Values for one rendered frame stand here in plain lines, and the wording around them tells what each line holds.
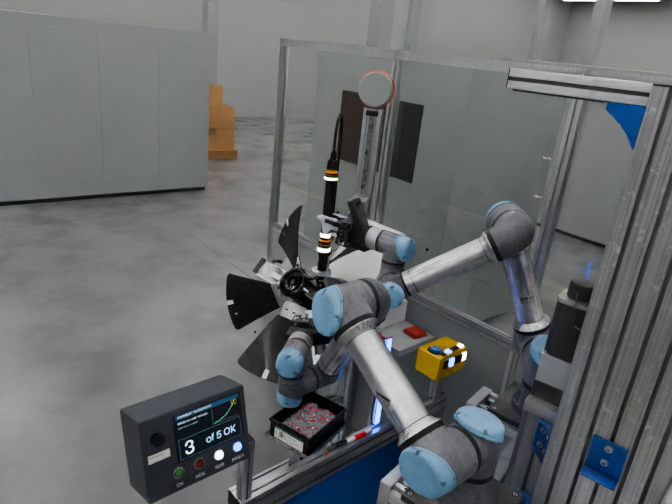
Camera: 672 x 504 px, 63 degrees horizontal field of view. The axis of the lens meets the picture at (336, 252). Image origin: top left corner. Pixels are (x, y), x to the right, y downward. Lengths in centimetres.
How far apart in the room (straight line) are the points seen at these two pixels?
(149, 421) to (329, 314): 46
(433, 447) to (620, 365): 44
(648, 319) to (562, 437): 36
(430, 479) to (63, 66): 635
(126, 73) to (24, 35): 109
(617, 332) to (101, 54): 649
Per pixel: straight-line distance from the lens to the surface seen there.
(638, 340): 131
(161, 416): 129
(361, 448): 189
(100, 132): 722
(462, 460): 128
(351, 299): 133
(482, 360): 247
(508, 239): 158
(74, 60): 706
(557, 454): 149
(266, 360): 198
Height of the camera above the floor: 203
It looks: 20 degrees down
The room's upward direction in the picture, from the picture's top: 6 degrees clockwise
